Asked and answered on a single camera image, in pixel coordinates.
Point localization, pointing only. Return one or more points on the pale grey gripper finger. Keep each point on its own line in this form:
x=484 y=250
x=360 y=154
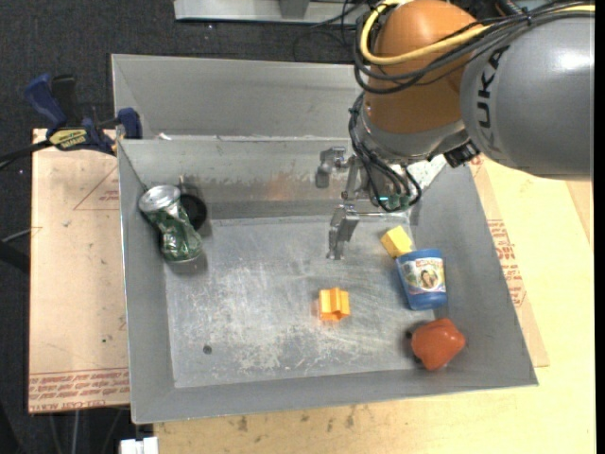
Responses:
x=335 y=234
x=350 y=227

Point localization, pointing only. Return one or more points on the yellow sponge block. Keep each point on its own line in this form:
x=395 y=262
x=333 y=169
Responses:
x=396 y=240

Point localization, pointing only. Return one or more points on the orange plastic notched block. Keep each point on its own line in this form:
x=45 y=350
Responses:
x=333 y=304

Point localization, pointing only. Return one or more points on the blue cup with picture label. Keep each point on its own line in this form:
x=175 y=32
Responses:
x=423 y=282

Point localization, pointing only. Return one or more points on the grey metal bin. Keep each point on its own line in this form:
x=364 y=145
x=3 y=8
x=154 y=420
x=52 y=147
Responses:
x=264 y=301

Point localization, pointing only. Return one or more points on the black round disc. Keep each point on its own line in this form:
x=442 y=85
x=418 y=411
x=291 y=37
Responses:
x=196 y=211

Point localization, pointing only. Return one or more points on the orange toy bell pepper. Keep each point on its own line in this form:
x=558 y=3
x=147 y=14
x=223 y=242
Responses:
x=437 y=345

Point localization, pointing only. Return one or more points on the crushed green drinks can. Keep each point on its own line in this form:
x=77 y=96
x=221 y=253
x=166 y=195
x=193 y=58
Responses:
x=175 y=230

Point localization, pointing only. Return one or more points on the brown cardboard board red print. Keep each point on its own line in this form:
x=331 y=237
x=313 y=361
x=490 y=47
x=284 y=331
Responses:
x=75 y=253

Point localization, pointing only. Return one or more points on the black cylinder on white bracket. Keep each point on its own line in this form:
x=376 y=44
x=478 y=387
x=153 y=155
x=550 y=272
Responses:
x=425 y=173

